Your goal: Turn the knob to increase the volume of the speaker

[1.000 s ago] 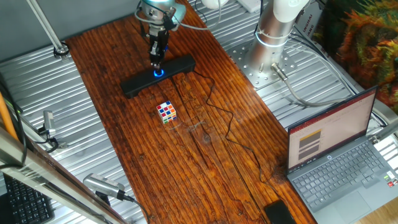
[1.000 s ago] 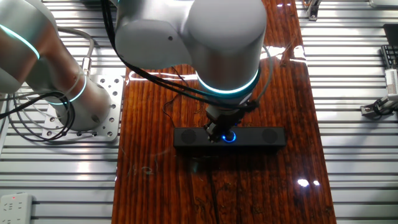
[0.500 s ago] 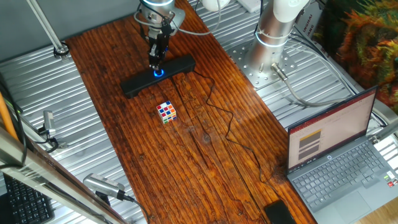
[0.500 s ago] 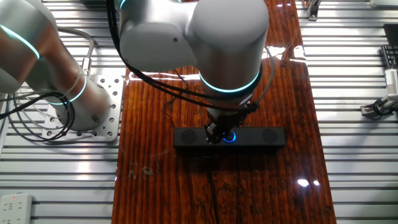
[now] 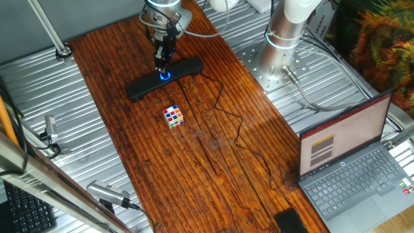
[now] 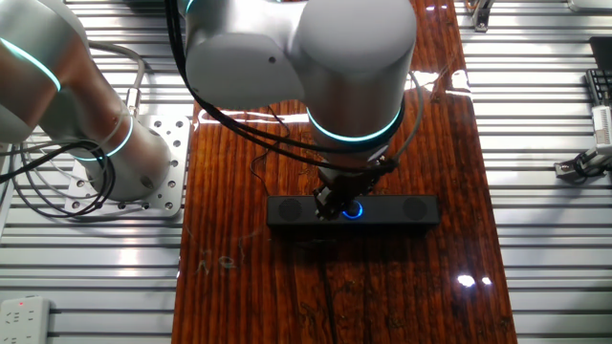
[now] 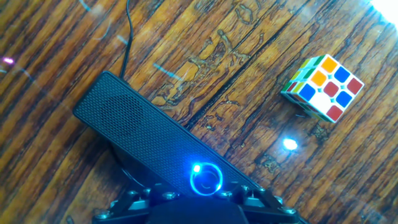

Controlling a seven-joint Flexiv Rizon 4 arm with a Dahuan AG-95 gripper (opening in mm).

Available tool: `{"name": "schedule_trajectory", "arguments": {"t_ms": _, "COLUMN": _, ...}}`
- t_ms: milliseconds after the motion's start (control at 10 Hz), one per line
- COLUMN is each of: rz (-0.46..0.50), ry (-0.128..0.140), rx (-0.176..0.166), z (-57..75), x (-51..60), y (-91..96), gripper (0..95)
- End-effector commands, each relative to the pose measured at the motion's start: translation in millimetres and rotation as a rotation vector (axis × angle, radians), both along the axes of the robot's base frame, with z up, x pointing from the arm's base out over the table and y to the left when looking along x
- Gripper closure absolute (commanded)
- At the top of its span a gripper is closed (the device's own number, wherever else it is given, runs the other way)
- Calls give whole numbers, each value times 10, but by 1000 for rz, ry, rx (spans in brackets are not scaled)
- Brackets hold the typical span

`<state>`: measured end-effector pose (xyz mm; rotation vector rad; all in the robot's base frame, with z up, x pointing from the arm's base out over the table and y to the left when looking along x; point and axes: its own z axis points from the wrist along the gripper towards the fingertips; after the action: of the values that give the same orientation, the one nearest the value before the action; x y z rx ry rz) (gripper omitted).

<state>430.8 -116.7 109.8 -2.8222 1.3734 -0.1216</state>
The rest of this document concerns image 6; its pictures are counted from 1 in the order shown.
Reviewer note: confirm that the black soundbar speaker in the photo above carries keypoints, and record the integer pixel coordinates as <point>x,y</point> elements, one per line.
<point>387,216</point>

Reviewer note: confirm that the dark flat panel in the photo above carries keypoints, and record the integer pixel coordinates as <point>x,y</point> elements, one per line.
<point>602,52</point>

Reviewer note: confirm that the white power strip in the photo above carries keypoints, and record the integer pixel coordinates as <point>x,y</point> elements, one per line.
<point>24,320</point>

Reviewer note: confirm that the silver finned camera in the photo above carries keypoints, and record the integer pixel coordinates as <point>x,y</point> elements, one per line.
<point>603,125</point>

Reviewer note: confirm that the black keyboard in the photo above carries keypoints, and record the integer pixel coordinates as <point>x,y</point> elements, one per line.
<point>600,86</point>

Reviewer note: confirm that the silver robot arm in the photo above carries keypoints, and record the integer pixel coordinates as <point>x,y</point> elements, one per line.
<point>354,57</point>

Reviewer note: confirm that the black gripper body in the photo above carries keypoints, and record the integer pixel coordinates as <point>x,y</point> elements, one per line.
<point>351,179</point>

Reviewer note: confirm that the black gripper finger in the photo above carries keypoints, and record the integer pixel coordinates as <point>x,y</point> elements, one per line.
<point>326,204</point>
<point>367,196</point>

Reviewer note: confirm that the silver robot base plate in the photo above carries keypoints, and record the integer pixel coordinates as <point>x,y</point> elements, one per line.
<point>174,162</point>

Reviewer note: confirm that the metal stand foot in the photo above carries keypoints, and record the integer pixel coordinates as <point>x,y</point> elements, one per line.
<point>482,19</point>

